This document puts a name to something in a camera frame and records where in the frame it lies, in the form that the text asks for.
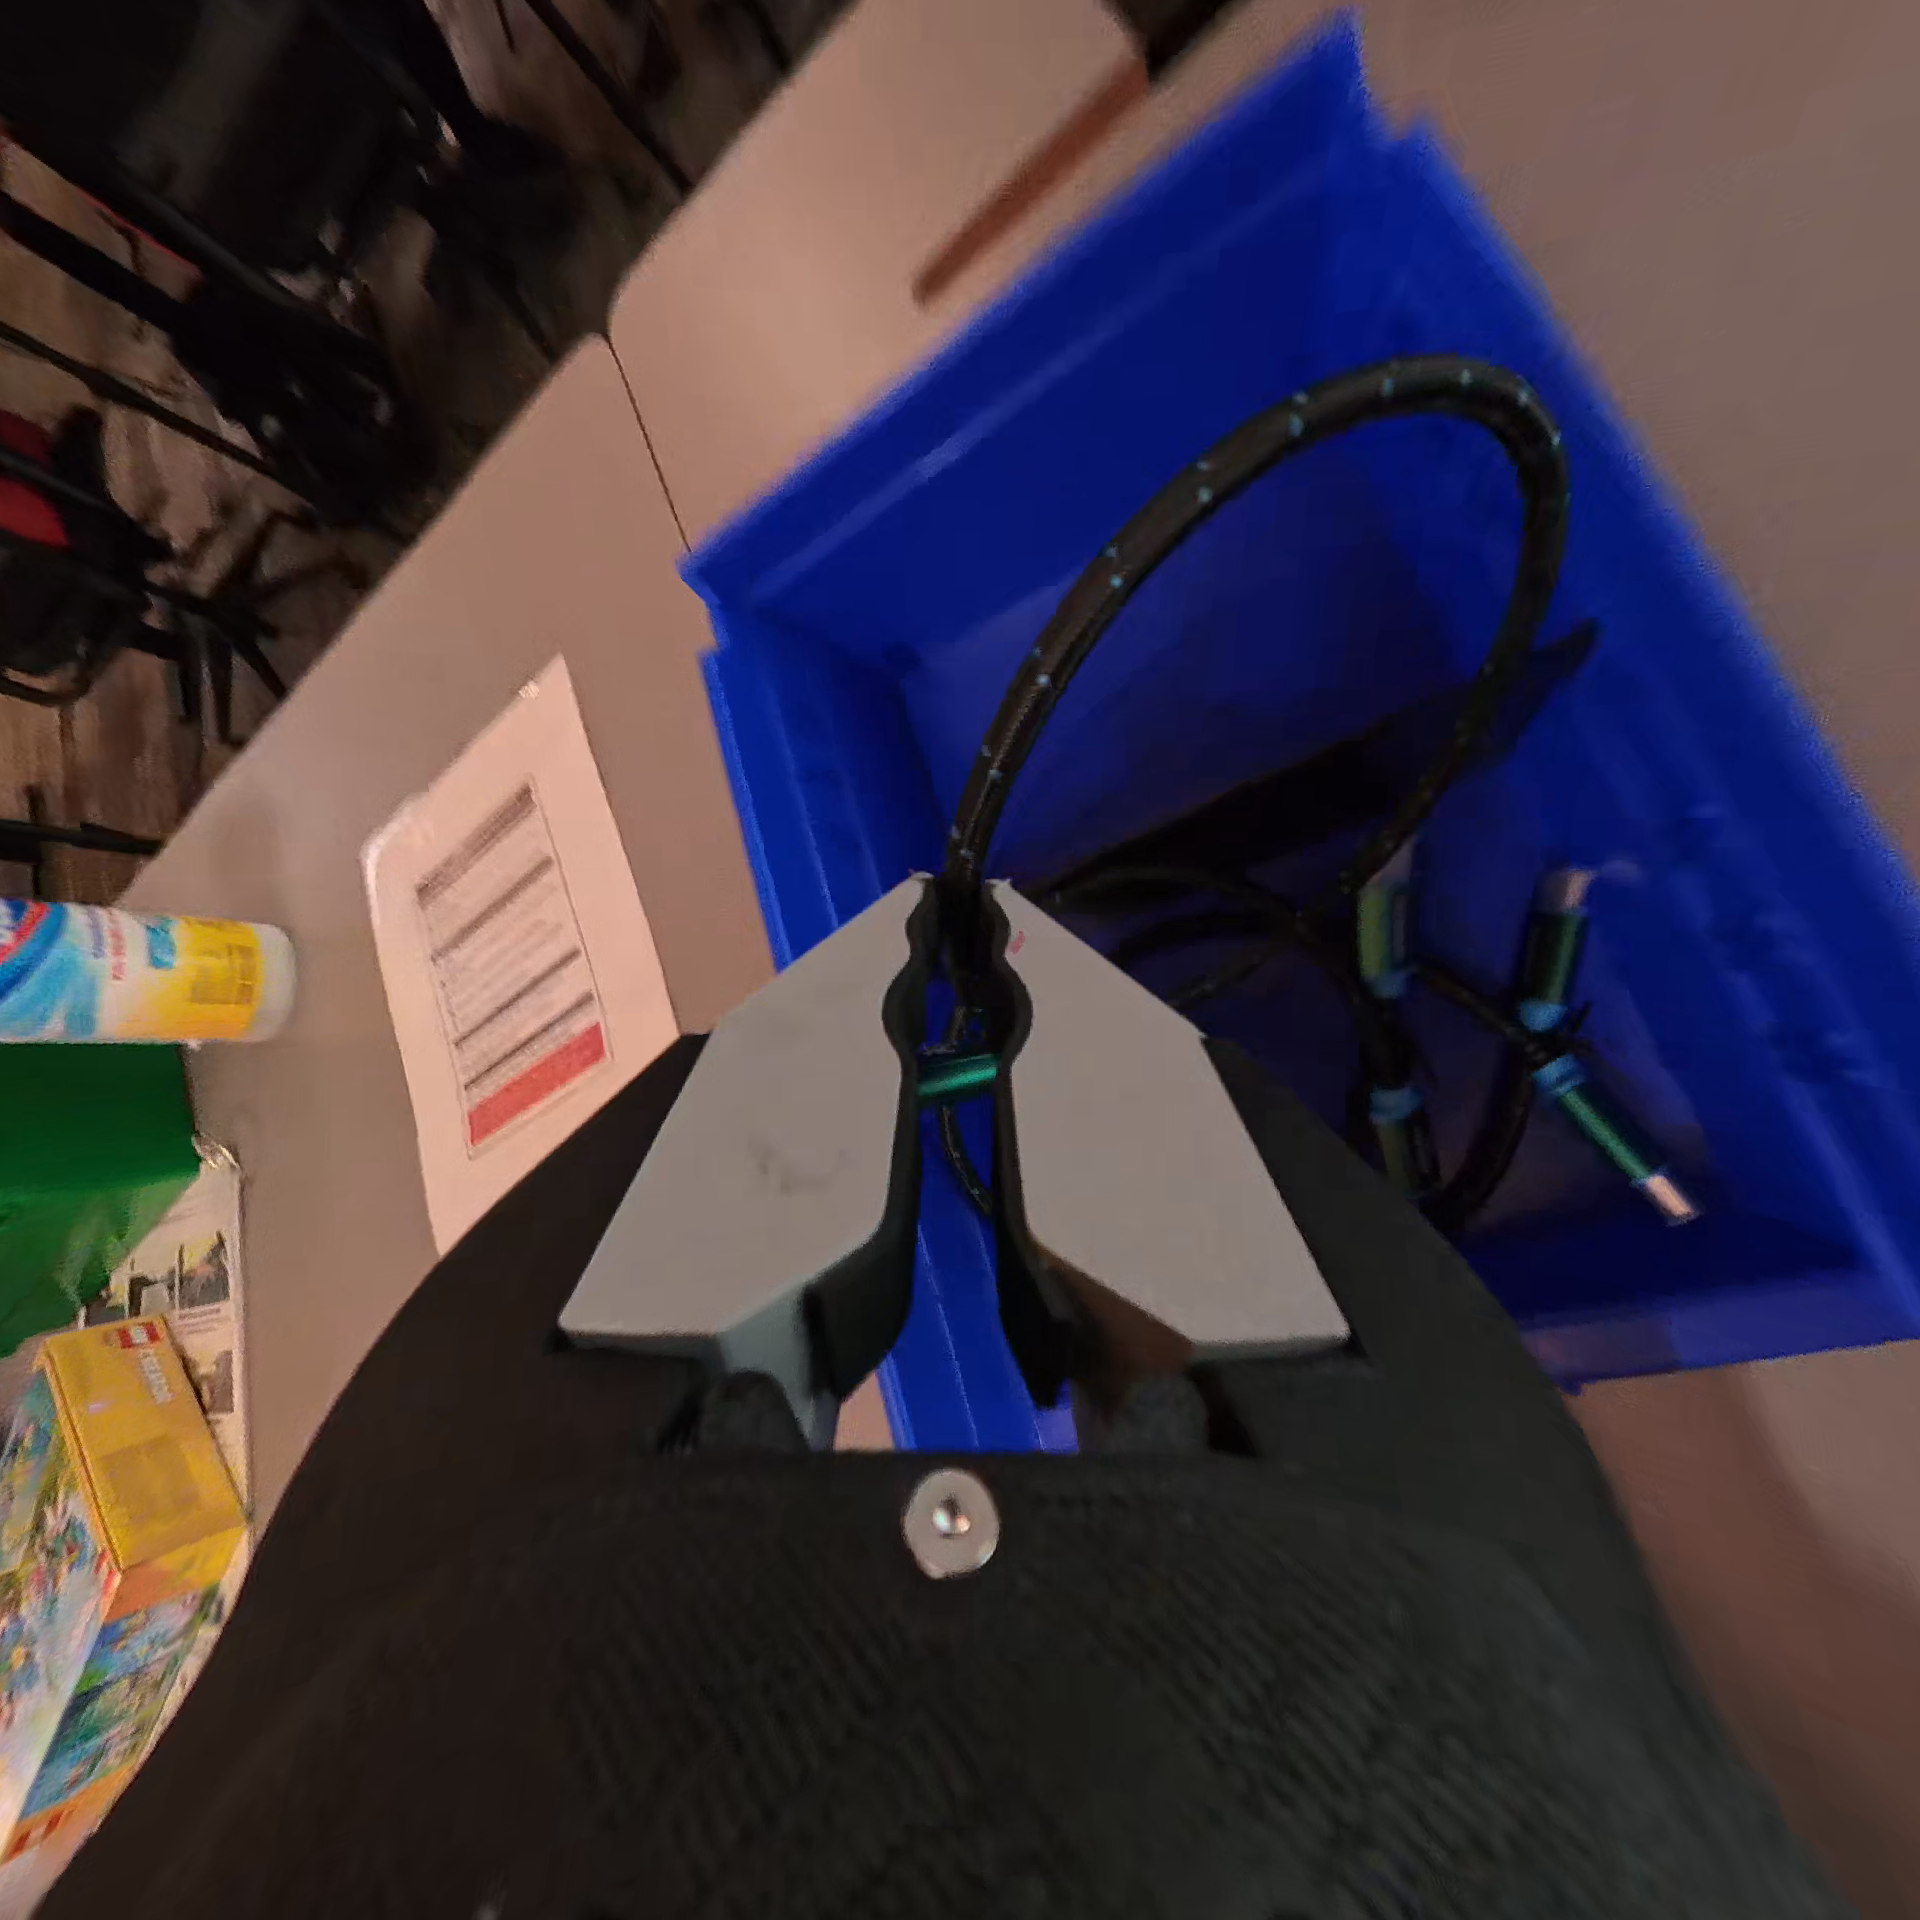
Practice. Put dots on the yellow toy box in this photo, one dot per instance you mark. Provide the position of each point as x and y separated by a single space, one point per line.
142 1440

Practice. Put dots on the blue plastic bin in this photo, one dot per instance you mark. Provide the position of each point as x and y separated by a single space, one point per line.
1725 839

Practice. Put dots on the wipes canister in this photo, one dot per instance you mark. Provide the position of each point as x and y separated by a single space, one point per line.
135 975

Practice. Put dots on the red bag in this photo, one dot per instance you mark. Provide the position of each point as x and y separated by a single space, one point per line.
30 487

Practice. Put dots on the black office chair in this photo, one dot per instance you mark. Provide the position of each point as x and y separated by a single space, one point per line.
135 599

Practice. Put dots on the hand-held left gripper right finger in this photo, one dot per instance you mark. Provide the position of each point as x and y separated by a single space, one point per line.
1172 1184

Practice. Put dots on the colourful toy box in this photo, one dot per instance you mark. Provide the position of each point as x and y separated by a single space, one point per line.
77 1680

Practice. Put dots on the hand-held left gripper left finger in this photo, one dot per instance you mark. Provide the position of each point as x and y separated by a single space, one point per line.
750 1170

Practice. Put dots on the green plastic bin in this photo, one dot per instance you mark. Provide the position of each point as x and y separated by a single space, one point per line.
90 1170

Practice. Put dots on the white laminated paper sheet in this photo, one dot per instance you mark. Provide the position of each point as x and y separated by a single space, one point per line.
511 961

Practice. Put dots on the printed leaflet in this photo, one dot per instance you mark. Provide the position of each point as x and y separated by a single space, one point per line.
194 1277

